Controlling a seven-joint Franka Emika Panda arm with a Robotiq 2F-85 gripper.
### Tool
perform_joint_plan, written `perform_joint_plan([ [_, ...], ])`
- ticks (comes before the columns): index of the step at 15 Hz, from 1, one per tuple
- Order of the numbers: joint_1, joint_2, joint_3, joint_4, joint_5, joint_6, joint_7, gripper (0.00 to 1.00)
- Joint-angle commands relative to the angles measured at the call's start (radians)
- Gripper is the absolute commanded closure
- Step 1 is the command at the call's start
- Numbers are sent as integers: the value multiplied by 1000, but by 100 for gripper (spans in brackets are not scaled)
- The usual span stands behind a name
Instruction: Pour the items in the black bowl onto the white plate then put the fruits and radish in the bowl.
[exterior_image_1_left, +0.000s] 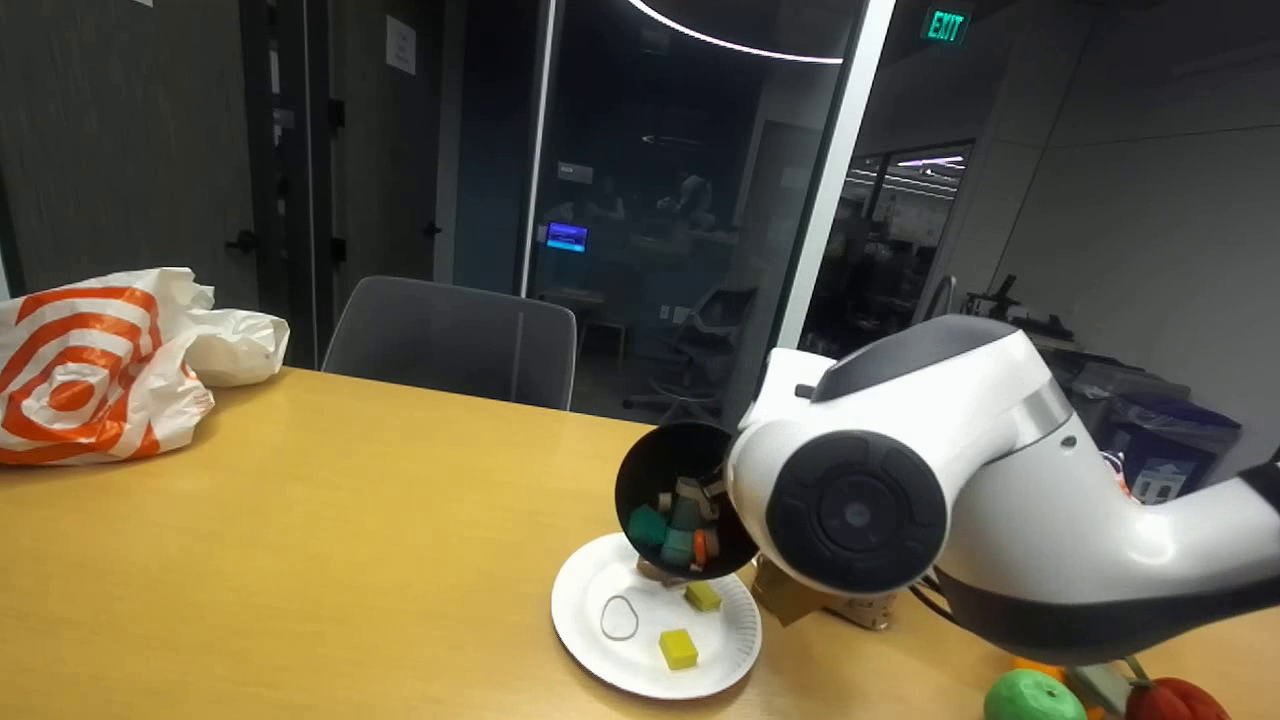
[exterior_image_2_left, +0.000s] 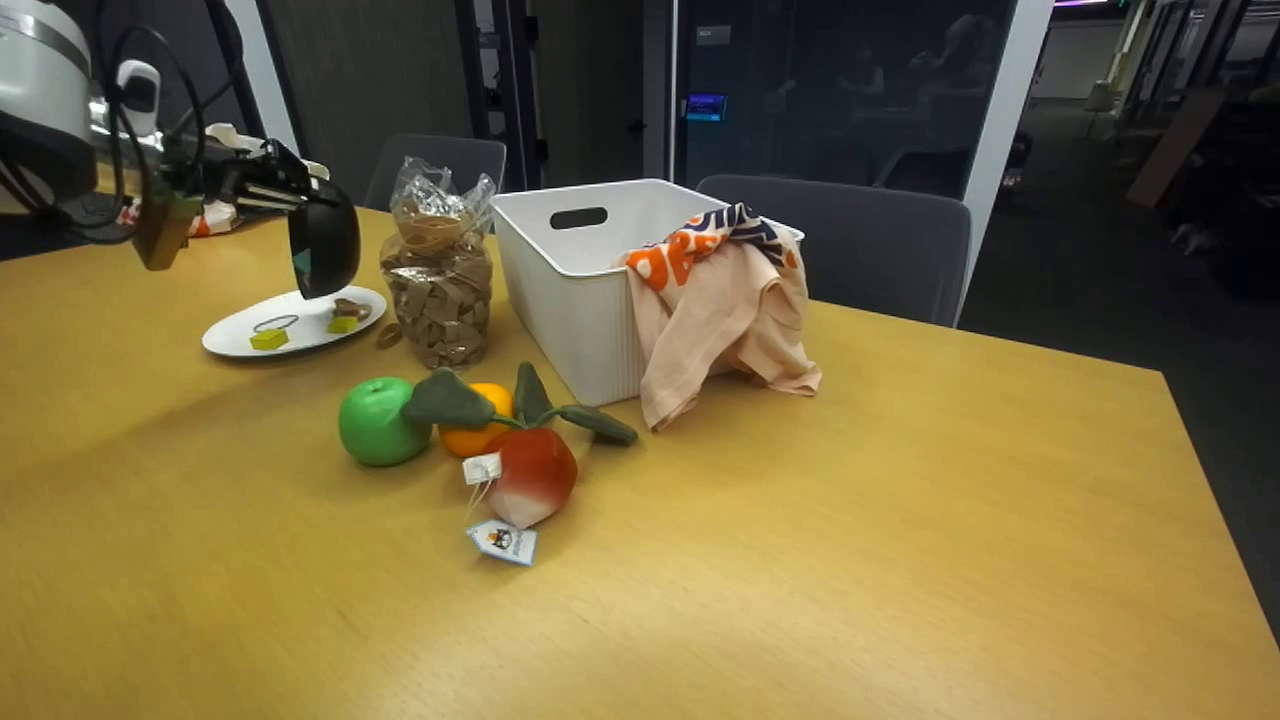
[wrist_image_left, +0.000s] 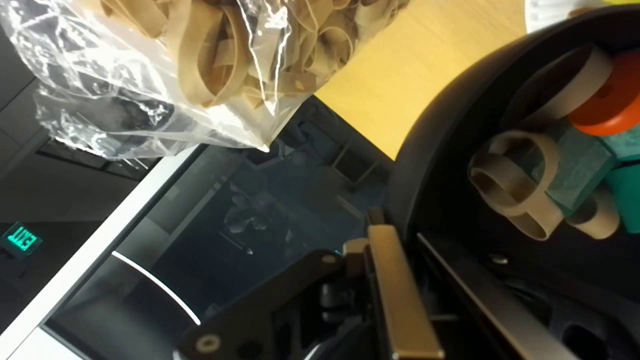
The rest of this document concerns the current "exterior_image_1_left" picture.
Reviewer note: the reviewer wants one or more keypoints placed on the black bowl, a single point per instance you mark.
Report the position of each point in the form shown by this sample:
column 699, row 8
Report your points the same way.
column 666, row 461

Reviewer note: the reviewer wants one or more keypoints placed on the green toy apple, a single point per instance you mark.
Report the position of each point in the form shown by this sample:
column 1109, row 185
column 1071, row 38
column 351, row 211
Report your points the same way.
column 1030, row 697

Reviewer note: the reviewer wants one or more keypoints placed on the red plush radish with leaves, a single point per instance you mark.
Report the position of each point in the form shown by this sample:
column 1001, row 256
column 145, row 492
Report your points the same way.
column 1175, row 703

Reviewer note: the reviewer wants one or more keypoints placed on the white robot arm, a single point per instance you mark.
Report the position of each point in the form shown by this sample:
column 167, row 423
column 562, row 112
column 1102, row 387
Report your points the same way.
column 1014, row 492

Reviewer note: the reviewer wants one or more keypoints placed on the white plate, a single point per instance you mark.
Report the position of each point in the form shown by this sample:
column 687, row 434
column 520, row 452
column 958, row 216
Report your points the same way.
column 600, row 661

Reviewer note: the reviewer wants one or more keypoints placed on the blue lit screen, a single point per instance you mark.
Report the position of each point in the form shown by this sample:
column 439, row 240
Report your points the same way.
column 564, row 237

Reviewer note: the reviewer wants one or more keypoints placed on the teal block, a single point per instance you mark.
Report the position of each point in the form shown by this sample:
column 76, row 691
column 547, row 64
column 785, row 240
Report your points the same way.
column 679, row 546
column 644, row 528

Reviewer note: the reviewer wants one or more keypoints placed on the grey chair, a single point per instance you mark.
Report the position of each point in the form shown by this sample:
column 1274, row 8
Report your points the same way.
column 454, row 342

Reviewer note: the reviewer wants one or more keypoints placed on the small orange disc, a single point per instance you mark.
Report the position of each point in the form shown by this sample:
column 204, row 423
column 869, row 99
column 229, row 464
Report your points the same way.
column 707, row 546

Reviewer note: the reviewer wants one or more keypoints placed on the yellow block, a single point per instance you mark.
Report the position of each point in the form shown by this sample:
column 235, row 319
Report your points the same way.
column 702, row 597
column 679, row 649

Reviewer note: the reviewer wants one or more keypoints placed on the rubber band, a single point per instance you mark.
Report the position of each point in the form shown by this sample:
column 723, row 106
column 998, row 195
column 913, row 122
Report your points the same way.
column 604, row 619

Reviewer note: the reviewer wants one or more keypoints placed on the green exit sign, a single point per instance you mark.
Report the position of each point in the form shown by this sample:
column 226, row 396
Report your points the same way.
column 946, row 25

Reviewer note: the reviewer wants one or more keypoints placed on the orange and white plastic bag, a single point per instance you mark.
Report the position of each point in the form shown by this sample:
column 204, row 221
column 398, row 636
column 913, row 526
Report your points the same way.
column 94, row 382

